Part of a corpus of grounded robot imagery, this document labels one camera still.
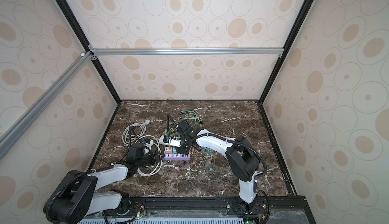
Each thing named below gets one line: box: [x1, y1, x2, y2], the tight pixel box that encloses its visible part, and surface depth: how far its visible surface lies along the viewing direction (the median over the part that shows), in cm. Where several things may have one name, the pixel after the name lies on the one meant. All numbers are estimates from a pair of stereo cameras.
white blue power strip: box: [159, 135, 171, 144], surface depth 78 cm
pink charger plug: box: [164, 146, 173, 154], surface depth 87 cm
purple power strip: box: [163, 151, 191, 161], surface depth 89 cm
